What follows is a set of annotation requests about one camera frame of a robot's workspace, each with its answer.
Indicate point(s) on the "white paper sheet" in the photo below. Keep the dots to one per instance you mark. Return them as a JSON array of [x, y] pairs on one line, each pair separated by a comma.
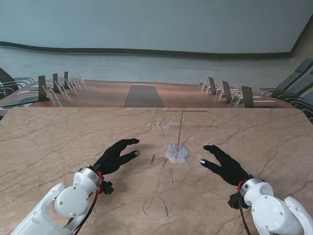
[[27, 92]]

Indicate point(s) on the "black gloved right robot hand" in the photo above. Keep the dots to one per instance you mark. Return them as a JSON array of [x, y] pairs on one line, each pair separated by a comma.
[[227, 169]]

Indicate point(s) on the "dark upright desk monitor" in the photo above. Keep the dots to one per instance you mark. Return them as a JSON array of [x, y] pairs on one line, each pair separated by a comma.
[[247, 96], [66, 79], [212, 85], [226, 91], [56, 83], [42, 88]]

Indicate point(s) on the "grey office chair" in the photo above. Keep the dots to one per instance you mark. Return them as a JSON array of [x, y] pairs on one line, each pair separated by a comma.
[[298, 83], [306, 100], [3, 77], [303, 64], [3, 93]]

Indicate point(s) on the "grey desk pad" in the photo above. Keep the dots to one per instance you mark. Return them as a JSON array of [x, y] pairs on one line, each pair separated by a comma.
[[22, 100]]

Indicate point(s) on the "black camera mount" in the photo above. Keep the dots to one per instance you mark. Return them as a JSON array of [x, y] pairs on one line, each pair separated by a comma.
[[234, 201]]

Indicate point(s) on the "brown wooden conference table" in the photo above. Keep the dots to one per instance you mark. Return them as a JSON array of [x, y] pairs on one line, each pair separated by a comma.
[[102, 93]]

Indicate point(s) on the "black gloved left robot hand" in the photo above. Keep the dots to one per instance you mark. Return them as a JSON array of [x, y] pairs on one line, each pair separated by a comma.
[[110, 159]]

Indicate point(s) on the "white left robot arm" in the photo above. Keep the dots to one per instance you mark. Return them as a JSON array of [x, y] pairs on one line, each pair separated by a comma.
[[71, 198]]

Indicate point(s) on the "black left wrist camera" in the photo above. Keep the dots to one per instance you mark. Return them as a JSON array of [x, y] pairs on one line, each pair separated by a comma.
[[107, 188]]

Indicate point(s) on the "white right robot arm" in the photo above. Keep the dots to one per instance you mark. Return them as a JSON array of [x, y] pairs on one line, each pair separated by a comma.
[[266, 203]]

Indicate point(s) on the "clear acrylic name stand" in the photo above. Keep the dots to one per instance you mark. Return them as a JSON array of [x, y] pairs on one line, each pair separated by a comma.
[[51, 93], [71, 85], [219, 93], [202, 84], [61, 88], [81, 80], [235, 99], [75, 82], [206, 87]]

